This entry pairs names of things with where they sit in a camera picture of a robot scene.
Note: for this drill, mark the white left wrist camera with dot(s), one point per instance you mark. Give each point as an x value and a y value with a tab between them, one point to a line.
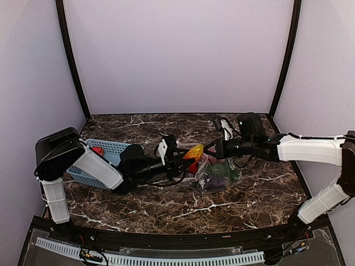
162	148

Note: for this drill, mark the red fake strawberry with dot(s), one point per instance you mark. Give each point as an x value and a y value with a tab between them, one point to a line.
98	150

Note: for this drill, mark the black right frame post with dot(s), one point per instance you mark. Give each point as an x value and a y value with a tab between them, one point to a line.
296	11

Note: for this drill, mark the white slotted cable duct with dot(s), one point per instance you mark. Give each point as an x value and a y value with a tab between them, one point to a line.
136	256

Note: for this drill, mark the clear zip top bag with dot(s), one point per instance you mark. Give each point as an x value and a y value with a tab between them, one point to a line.
195	181

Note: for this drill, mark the light blue plastic basket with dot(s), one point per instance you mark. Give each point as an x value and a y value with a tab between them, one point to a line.
99	171

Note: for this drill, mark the red fake grape bunch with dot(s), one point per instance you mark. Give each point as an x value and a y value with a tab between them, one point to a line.
193	168

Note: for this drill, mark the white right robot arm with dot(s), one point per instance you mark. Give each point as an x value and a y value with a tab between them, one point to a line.
253	140

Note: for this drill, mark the black left frame post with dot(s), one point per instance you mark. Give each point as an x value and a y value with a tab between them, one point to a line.
64	30

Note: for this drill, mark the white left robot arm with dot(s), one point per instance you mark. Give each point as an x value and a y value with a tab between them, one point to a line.
56	153

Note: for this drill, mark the orange yellow fake mango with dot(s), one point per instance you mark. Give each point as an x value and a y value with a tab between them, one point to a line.
195	152

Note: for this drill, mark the green fake vegetable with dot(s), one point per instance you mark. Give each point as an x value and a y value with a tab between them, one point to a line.
223	169

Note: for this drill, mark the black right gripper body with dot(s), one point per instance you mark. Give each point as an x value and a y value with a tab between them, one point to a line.
246	147

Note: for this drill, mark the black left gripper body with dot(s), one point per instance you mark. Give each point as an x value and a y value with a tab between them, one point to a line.
170	167

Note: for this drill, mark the black front rail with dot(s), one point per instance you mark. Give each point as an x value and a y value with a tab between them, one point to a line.
262	239

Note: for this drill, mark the dark purple fake eggplant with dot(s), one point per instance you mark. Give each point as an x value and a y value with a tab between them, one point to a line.
215	184

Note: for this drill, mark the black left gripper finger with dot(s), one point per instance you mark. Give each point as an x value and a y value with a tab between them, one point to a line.
181	151
184	163

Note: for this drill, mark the black frame post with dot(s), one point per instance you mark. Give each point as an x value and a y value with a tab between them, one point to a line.
64	30
296	11

